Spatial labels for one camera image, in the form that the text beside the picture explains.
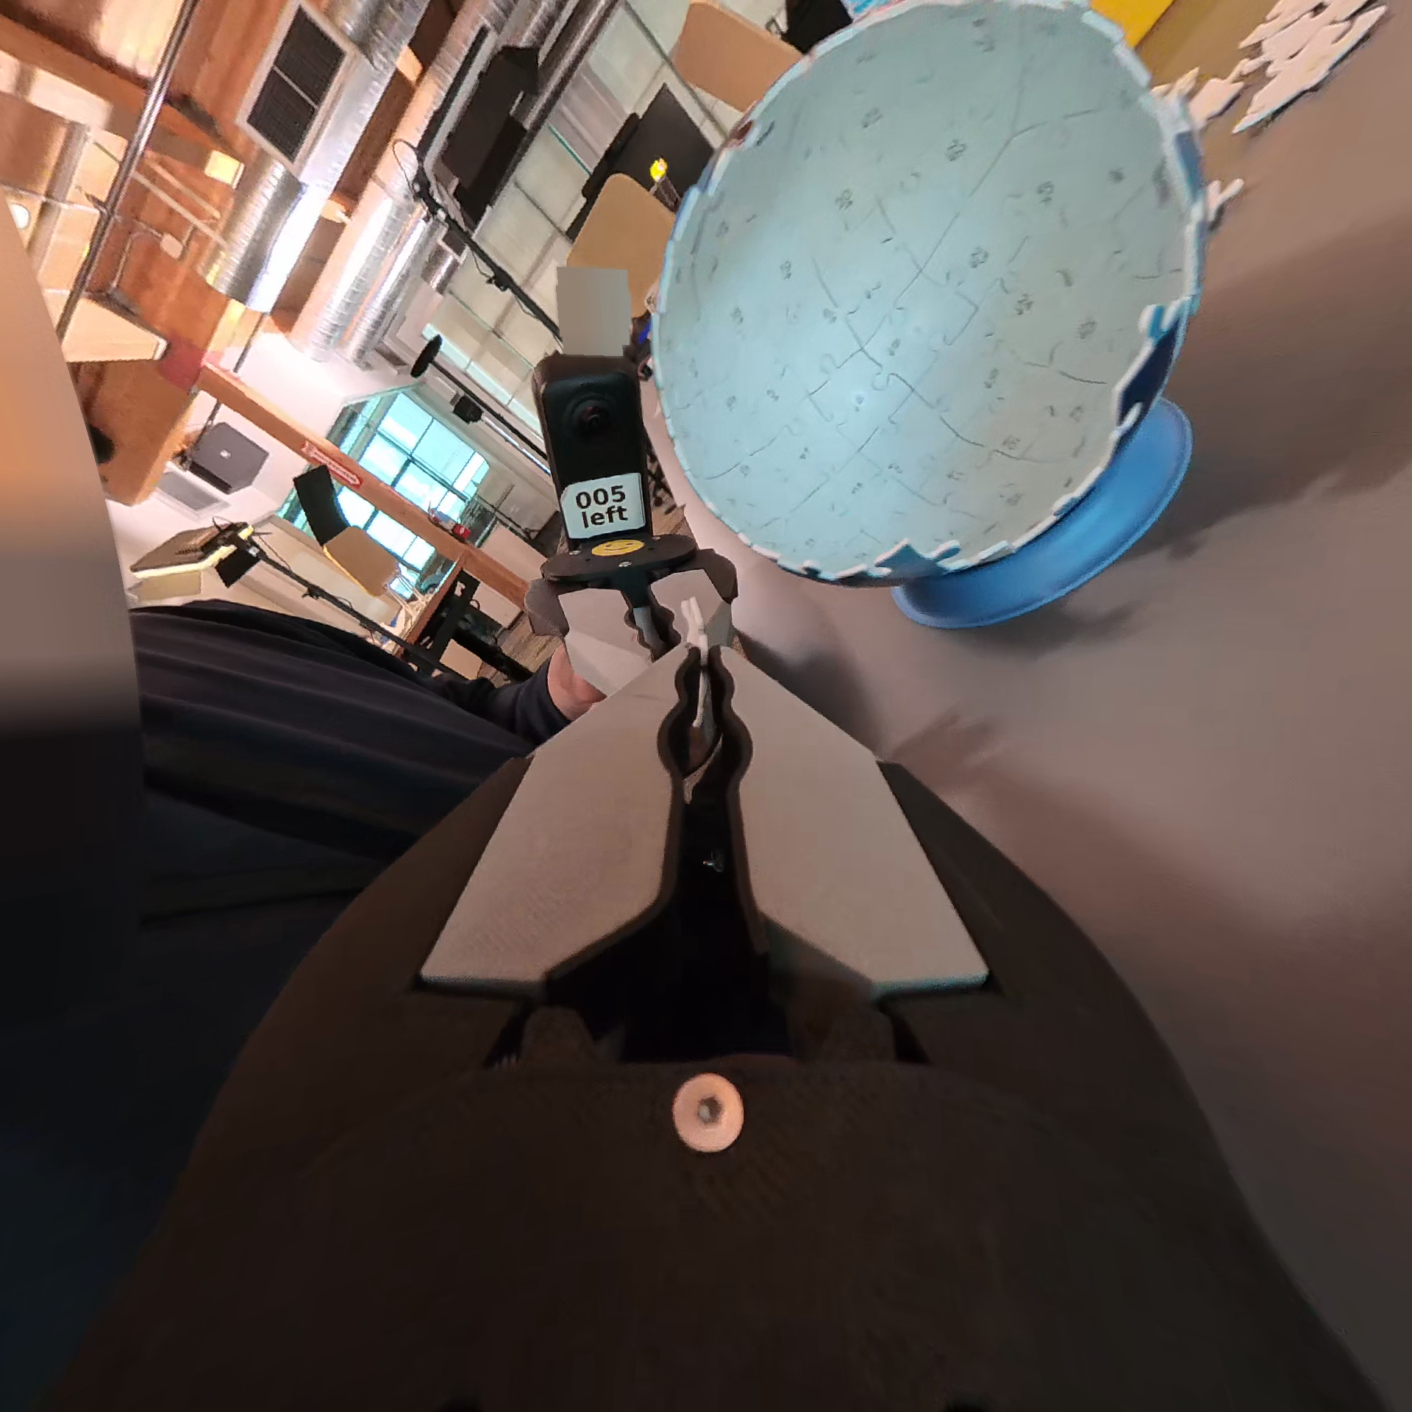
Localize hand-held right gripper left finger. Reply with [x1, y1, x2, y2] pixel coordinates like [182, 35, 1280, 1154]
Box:
[416, 647, 700, 989]

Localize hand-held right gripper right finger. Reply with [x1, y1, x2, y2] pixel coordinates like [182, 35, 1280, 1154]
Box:
[707, 647, 993, 996]

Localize curved white puzzle piece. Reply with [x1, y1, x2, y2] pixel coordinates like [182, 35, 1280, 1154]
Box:
[677, 594, 724, 794]

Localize blue round ball stand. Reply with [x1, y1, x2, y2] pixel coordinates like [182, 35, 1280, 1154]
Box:
[890, 396, 1194, 630]

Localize blue cartoon puzzle ball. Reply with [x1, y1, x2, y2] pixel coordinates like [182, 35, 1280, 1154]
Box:
[650, 0, 1241, 586]

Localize yellow plastic bin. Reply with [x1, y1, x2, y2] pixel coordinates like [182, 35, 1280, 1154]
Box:
[1097, 0, 1183, 53]

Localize person's left forearm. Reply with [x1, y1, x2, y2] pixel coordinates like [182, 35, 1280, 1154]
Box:
[423, 662, 569, 756]

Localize pile of white puzzle pieces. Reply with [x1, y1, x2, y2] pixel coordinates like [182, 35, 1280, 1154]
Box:
[1152, 0, 1391, 135]

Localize person's left hand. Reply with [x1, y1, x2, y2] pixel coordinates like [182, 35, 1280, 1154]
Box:
[547, 650, 606, 742]

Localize tan plywood chair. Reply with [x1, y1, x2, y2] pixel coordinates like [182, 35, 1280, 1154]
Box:
[324, 529, 398, 596]
[578, 176, 677, 290]
[672, 0, 799, 112]

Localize black tripod stand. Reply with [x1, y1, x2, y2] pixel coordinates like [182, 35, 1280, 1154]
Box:
[408, 164, 574, 354]

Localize person's torso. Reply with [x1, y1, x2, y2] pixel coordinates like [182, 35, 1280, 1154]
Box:
[0, 599, 574, 1412]

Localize black monitor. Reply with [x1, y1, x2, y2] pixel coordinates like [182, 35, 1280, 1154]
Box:
[599, 85, 717, 204]

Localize black studio light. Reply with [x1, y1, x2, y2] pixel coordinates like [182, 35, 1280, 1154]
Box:
[423, 43, 544, 226]

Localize white air vent grille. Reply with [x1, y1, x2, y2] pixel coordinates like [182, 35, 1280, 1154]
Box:
[236, 0, 356, 166]

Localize silver ventilation duct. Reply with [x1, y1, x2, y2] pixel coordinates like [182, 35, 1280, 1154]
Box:
[203, 0, 465, 364]

